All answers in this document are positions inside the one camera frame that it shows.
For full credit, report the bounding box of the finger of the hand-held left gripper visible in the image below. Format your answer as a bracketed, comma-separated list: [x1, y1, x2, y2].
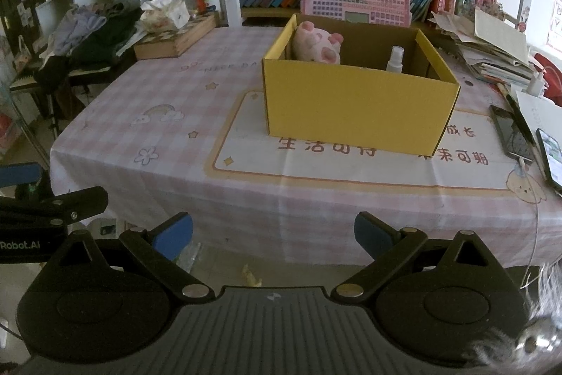
[0, 186, 109, 232]
[0, 162, 54, 202]

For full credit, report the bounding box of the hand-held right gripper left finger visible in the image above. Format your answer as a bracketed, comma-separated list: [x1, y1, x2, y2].
[41, 212, 216, 300]

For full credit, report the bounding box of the pink checked tablecloth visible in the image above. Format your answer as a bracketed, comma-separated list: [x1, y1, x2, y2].
[49, 26, 562, 268]

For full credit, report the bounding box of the black smartphone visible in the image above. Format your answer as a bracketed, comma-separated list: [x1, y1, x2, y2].
[536, 128, 562, 196]
[489, 105, 535, 162]

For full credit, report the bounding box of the metal bell keychain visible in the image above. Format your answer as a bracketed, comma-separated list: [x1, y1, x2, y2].
[514, 316, 558, 354]

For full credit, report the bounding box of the white plug charger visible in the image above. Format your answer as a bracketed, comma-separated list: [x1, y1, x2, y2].
[526, 66, 548, 97]

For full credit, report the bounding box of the pink plush pig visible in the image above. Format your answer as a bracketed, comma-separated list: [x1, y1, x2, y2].
[292, 20, 344, 65]

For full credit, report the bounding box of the pile of papers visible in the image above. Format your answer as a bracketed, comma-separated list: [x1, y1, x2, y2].
[428, 4, 534, 90]

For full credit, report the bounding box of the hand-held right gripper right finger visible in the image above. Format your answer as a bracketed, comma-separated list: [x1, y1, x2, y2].
[330, 212, 505, 300]

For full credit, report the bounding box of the red plastic object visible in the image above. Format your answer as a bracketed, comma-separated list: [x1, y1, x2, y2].
[532, 52, 562, 99]

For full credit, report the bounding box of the pile of clothes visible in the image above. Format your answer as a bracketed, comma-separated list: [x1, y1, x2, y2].
[37, 0, 142, 70]

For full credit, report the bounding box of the yellow cardboard box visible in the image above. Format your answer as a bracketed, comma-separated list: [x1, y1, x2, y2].
[262, 13, 461, 157]

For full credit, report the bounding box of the floral tissue pack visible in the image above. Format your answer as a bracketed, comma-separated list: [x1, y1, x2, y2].
[139, 0, 191, 34]

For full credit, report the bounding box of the wooden chess box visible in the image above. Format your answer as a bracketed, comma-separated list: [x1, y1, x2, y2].
[133, 12, 219, 60]

